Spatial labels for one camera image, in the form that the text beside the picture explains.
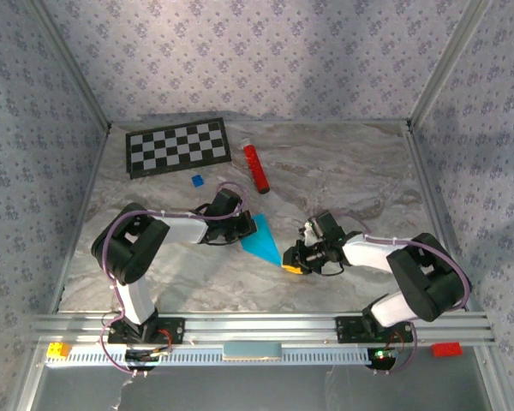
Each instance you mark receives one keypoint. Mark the small blue toy brick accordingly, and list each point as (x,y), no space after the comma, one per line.
(198,181)

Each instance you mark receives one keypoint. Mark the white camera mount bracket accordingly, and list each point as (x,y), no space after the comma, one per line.
(307,233)

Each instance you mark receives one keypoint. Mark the red glitter tube silver cap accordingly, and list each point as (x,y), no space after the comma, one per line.
(255,167)

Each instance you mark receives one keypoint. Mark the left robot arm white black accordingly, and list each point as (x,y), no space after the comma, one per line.
(137,299)

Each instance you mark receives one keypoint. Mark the yellow toy brick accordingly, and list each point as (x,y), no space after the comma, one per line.
(57,351)

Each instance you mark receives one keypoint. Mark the aluminium cross rail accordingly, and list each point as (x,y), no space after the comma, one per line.
(261,327)

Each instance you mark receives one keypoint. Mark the aluminium side rail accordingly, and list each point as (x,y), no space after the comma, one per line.
(81,218)
(429,192)

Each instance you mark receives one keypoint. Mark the controller board with green light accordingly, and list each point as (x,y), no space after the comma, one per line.
(381,359)

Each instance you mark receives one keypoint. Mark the aluminium corner post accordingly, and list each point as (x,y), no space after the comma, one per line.
(79,77)
(447,64)

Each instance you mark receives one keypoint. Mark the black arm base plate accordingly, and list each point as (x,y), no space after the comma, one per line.
(175,331)
(347,331)

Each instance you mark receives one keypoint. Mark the black controller board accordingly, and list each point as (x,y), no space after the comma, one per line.
(141,356)

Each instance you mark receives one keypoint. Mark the black white checkerboard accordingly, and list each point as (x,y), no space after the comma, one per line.
(154,150)

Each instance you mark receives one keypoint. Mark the red toy brick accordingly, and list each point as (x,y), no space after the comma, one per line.
(446,349)

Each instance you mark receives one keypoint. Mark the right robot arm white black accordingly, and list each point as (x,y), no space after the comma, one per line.
(424,278)

